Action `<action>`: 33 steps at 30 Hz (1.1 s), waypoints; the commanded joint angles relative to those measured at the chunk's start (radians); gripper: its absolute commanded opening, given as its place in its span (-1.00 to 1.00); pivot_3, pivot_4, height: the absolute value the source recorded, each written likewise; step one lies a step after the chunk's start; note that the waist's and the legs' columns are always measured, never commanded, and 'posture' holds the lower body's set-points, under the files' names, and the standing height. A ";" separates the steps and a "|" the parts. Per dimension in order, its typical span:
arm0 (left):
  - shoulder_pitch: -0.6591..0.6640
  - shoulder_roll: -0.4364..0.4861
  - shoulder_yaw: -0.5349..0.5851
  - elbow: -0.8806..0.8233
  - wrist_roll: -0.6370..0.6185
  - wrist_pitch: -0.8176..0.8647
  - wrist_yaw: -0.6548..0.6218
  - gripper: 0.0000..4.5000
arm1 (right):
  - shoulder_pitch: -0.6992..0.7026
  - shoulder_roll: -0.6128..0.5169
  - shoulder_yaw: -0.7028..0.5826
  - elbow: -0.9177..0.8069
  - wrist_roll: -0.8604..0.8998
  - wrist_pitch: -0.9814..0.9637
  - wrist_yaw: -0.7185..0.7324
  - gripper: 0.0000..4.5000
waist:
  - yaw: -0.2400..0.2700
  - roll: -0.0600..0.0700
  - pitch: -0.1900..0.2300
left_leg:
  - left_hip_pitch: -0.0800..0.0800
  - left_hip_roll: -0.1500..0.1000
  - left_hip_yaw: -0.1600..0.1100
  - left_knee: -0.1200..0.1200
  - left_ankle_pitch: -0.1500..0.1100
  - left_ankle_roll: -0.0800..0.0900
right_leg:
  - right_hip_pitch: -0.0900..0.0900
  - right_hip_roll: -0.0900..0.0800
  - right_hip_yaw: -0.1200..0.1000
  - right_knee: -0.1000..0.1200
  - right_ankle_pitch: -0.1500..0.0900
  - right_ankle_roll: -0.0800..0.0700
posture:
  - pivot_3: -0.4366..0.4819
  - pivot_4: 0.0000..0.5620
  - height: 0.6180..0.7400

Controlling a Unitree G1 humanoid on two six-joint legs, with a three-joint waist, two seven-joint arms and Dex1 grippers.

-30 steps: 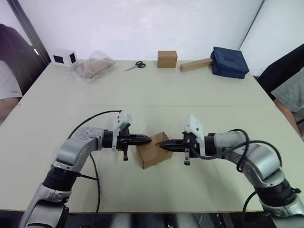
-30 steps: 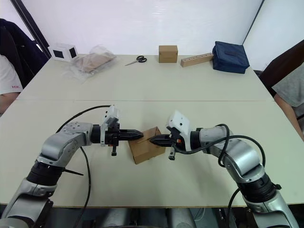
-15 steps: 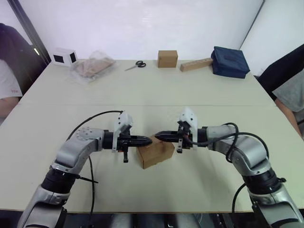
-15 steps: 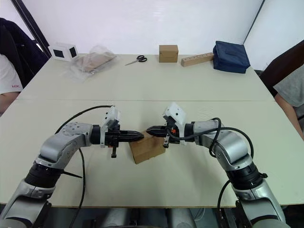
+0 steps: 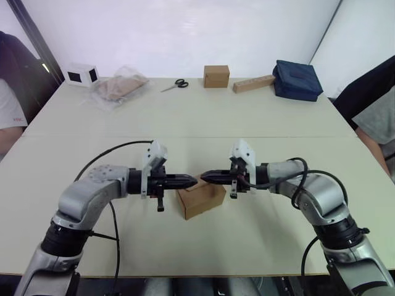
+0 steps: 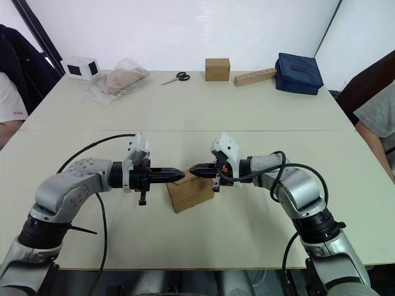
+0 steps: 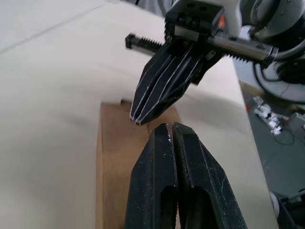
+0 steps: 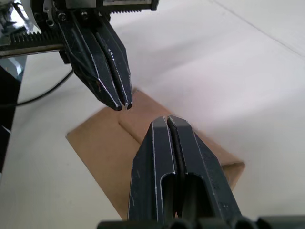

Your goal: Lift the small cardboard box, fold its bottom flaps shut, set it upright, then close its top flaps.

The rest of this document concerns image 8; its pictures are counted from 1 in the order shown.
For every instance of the small brown cardboard box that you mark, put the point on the small brown cardboard box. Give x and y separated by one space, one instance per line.
102 143

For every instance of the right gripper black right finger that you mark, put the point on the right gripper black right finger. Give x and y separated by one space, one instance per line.
205 171

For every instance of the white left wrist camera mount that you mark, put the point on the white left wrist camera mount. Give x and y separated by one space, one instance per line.
29 12

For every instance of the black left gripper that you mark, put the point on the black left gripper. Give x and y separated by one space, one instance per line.
78 7

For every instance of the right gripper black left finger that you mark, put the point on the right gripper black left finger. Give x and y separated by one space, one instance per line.
152 171

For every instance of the dark robot torso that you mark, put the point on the dark robot torso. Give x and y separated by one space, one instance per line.
7 107

